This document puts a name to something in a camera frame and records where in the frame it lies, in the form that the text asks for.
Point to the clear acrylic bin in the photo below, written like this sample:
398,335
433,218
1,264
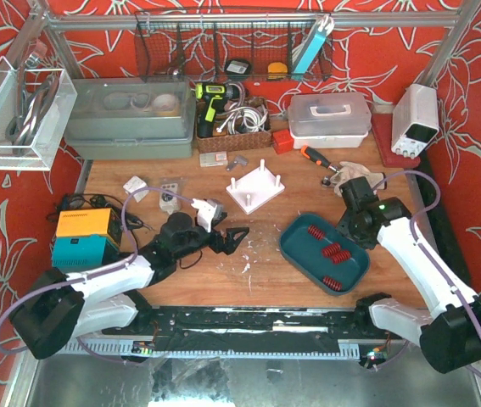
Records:
35,106

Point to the white power adapter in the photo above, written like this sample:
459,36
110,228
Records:
137,187

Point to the blue white case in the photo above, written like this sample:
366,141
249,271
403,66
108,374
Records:
304,54

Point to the orange handled screwdriver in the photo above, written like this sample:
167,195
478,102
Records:
319,159

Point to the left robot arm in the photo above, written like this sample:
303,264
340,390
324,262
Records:
62,306

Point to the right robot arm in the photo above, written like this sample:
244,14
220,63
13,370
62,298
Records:
448,331

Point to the black tape measure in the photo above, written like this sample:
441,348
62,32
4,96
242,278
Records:
237,69

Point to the white peg board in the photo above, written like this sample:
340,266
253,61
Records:
255,189

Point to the yellow tape measure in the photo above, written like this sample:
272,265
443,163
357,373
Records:
277,71

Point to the red small box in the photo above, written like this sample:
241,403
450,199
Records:
282,141

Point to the teal plastic tray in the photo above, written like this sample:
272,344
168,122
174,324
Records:
316,248

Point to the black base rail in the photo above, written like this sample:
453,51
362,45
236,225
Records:
251,330

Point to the white power supply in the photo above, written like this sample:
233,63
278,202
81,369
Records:
415,121

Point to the green cordless drill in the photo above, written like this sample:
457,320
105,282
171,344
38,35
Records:
214,96

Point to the orange teal device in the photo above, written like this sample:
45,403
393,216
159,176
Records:
86,239

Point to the red spring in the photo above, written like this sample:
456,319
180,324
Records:
340,257
316,232
331,249
332,283

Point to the small card packet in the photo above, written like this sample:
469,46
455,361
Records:
213,159

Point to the grey timer controller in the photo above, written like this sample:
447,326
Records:
168,201

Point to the wicker basket with cables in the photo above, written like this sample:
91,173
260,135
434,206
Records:
248,128

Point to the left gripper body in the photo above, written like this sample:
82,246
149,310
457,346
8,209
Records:
217,242

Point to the grey metal bracket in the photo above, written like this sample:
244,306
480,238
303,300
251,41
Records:
238,160

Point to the black wire basket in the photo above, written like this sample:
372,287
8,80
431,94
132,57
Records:
194,44

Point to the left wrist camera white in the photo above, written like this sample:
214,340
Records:
209,213

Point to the beige work glove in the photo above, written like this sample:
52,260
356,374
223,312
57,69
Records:
350,170

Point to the white handled storage box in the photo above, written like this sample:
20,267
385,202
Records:
329,120

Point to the grey plastic toolbox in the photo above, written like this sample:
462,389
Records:
127,118

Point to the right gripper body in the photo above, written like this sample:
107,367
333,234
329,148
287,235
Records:
351,225

